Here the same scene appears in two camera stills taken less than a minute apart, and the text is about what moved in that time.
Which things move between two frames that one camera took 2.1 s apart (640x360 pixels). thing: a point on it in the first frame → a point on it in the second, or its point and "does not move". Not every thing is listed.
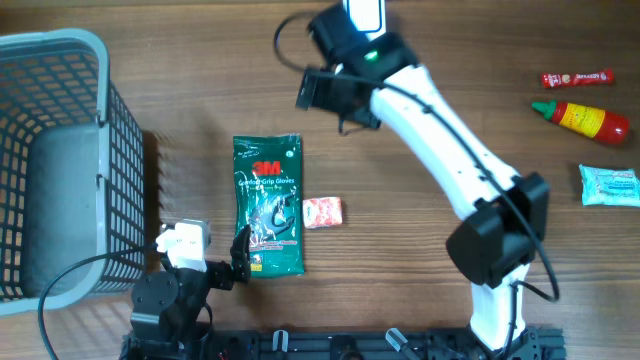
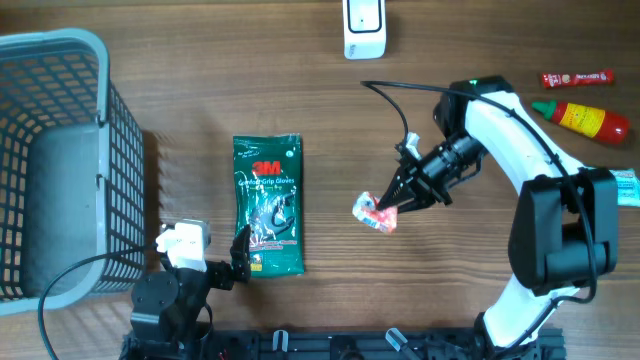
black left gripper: [224, 276] does not move
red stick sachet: [581, 78] does not move
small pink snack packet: [322, 211] → [365, 208]
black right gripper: [313, 91] → [410, 175]
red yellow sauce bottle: [603, 125] does not move
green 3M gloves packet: [267, 171] does not move
